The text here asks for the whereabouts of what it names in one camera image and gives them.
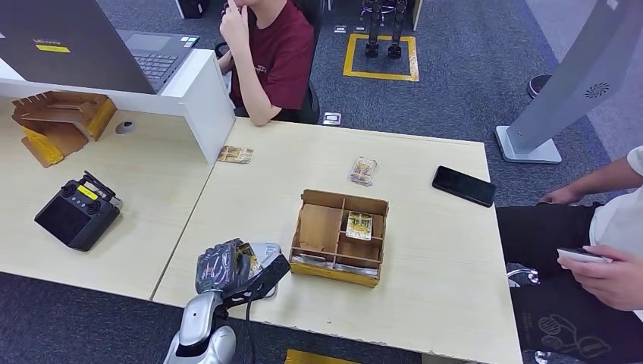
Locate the white smartphone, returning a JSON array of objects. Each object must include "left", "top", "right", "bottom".
[{"left": 556, "top": 246, "right": 614, "bottom": 265}]

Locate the black smartphone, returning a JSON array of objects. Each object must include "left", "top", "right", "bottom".
[{"left": 431, "top": 165, "right": 497, "bottom": 209}]

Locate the person's left hand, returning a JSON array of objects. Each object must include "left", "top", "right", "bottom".
[
  {"left": 219, "top": 0, "right": 251, "bottom": 49},
  {"left": 557, "top": 245, "right": 643, "bottom": 312}
]

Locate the grey laptop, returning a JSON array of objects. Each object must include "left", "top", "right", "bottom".
[{"left": 0, "top": 0, "right": 201, "bottom": 96}]

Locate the yellow floor tape square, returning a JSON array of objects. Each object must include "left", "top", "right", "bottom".
[{"left": 343, "top": 33, "right": 420, "bottom": 83}]

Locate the black remote controller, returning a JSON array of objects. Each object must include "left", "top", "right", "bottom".
[{"left": 33, "top": 171, "right": 123, "bottom": 253}]

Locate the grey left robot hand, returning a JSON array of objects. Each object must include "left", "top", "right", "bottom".
[{"left": 194, "top": 238, "right": 291, "bottom": 309}]

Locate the dark round object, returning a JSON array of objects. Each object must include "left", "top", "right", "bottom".
[{"left": 526, "top": 74, "right": 554, "bottom": 100}]

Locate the white and black humanoid robot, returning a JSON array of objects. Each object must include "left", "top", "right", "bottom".
[{"left": 360, "top": 0, "right": 409, "bottom": 60}]

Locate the brown wooden slotted rack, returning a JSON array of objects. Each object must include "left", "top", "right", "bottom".
[{"left": 11, "top": 90, "right": 118, "bottom": 169}]

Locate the person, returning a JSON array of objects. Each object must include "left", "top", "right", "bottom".
[
  {"left": 496, "top": 146, "right": 643, "bottom": 364},
  {"left": 215, "top": 0, "right": 316, "bottom": 127}
]

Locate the wooden compartment box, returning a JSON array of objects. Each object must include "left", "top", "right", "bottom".
[{"left": 289, "top": 188, "right": 391, "bottom": 290}]

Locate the yellow patterned ID card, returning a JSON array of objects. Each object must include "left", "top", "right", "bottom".
[{"left": 236, "top": 243, "right": 263, "bottom": 278}]

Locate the black box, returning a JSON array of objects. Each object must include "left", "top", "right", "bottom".
[{"left": 174, "top": 0, "right": 205, "bottom": 20}]

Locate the white desk shelf partition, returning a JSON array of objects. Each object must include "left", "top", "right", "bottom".
[{"left": 0, "top": 47, "right": 237, "bottom": 166}]

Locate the grey kiosk stand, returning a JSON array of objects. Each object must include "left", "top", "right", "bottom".
[{"left": 494, "top": 0, "right": 643, "bottom": 165}]

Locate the black cable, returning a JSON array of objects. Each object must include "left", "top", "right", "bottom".
[{"left": 243, "top": 295, "right": 258, "bottom": 364}]

